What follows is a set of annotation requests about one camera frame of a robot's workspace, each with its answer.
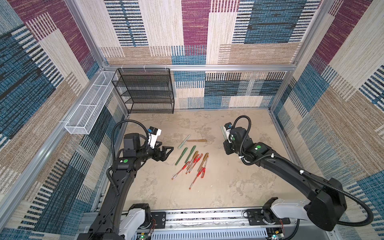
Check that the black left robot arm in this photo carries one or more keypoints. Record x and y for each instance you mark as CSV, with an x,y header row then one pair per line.
x,y
109,224

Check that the white wire mesh basket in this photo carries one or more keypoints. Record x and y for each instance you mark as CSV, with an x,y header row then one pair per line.
x,y
87,112

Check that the brown pen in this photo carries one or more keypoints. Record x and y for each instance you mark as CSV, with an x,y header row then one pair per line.
x,y
203,161
192,159

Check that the black wire mesh shelf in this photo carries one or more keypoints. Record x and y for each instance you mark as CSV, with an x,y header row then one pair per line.
x,y
145,91

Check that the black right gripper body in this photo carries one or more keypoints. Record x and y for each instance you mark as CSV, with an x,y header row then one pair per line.
x,y
229,148

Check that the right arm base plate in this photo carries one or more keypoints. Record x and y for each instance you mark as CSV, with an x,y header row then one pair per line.
x,y
260,217

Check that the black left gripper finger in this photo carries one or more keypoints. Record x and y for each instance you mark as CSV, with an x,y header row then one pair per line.
x,y
163,155
167,149

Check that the brown pen right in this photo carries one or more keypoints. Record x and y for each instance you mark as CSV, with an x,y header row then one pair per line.
x,y
203,161

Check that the light green pen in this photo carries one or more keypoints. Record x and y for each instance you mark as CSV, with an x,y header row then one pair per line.
x,y
184,141

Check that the red gel pen short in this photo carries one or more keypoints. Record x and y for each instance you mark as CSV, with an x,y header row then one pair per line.
x,y
203,172

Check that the aluminium mounting rail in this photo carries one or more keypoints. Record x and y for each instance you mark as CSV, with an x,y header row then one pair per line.
x,y
212,223

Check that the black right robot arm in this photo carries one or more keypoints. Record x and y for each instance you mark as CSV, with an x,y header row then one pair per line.
x,y
326,203

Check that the brown pen middle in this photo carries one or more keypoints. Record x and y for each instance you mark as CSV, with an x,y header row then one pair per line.
x,y
192,159

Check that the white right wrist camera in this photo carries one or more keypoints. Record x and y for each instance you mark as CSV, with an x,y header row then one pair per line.
x,y
225,130

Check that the dark green pen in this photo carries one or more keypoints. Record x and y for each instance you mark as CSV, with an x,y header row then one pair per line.
x,y
181,156
191,153

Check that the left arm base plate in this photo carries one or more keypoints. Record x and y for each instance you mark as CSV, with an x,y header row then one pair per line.
x,y
157,221

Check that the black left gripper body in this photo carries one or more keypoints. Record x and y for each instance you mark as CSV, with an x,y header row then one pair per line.
x,y
147,153

